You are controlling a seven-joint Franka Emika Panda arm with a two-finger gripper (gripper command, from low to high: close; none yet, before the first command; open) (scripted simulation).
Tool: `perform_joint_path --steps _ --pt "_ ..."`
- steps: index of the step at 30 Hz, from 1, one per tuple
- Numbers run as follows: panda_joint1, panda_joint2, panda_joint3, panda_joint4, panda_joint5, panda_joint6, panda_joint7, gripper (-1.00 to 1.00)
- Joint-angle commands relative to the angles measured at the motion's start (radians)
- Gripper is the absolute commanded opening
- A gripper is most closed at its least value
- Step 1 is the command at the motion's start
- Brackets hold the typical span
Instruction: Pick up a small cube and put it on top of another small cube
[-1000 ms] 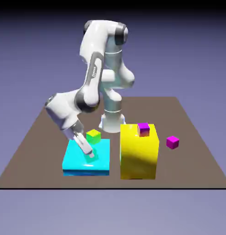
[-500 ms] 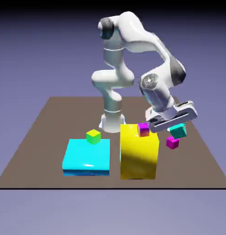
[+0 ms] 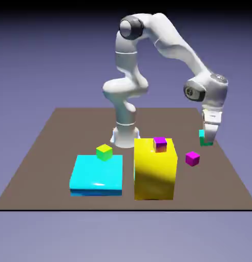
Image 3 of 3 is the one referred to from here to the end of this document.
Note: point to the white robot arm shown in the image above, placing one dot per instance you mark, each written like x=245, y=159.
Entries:
x=126, y=67

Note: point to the small magenta cube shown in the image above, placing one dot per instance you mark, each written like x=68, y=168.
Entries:
x=192, y=158

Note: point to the small teal cube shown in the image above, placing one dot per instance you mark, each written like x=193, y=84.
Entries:
x=201, y=135

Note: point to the large yellow box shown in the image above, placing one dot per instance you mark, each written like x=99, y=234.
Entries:
x=154, y=172

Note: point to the small purple cube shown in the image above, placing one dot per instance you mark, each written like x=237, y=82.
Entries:
x=160, y=144

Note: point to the small lime green cube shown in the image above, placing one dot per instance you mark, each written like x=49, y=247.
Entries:
x=104, y=152

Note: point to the large cyan box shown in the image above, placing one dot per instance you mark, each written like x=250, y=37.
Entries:
x=97, y=174

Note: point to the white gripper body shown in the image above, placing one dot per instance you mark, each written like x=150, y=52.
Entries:
x=211, y=131

